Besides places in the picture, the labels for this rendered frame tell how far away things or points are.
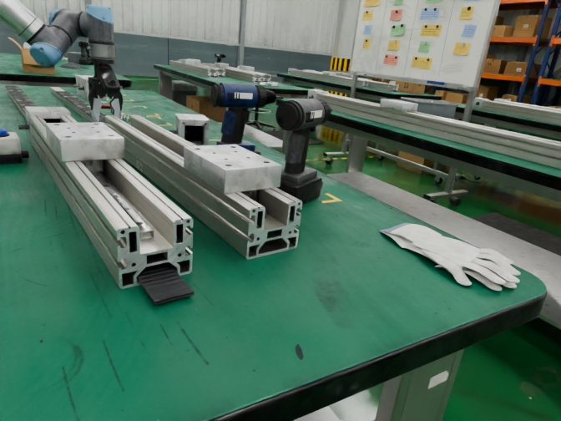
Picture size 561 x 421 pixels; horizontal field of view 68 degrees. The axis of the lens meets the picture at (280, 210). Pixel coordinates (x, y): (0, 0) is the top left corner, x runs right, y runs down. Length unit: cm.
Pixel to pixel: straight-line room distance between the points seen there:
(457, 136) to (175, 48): 1134
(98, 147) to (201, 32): 1236
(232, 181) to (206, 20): 1259
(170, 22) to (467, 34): 1015
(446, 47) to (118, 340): 353
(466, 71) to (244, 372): 335
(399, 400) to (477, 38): 312
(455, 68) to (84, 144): 319
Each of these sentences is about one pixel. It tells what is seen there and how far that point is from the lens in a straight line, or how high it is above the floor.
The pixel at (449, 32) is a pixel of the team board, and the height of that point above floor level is 136.
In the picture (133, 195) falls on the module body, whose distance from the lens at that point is 72.
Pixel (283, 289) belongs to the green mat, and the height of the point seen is 78.
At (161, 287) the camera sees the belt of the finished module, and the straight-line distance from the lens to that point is 56.
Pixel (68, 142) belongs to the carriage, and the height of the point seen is 90.
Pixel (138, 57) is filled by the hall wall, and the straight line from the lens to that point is 1265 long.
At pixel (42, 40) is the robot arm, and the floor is 105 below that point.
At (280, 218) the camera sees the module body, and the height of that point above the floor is 83.
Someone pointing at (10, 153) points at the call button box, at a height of 81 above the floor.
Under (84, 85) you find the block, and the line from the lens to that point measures 229.
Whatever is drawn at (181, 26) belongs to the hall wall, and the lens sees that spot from 1296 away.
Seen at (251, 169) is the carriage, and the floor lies 90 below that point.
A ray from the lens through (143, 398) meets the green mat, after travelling 43.
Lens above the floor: 108
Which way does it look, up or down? 21 degrees down
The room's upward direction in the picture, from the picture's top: 6 degrees clockwise
